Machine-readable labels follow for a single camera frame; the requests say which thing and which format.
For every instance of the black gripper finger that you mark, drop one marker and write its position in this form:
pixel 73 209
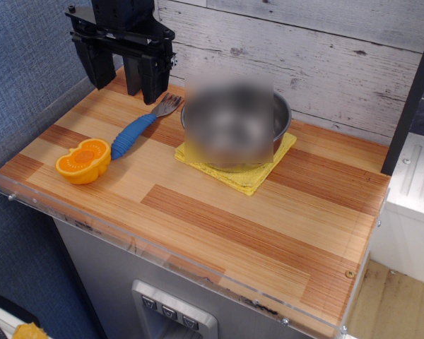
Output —
pixel 154 73
pixel 98 63

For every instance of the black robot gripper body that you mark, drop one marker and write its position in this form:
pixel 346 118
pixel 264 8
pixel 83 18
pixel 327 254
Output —
pixel 127 28

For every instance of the stainless steel bowl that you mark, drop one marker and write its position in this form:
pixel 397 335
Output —
pixel 234 129

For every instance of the orange toy pumpkin half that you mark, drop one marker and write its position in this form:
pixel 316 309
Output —
pixel 85 163

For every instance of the yellow folded cloth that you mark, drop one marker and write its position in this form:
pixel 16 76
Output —
pixel 248 181

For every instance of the clear acrylic table guard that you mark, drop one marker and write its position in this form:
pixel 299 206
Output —
pixel 283 252

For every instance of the silver toy cabinet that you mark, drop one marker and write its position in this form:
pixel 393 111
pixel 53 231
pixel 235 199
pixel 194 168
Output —
pixel 108 272

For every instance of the white box bottom left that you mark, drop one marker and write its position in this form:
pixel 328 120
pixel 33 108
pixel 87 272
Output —
pixel 12 315

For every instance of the yellow object bottom left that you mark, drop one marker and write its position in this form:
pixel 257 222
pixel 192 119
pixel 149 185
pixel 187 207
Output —
pixel 29 331

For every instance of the blue handled metal fork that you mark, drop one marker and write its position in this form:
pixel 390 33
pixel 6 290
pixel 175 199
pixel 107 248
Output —
pixel 128 136

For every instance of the dark grey vertical post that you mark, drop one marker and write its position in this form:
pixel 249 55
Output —
pixel 405 121

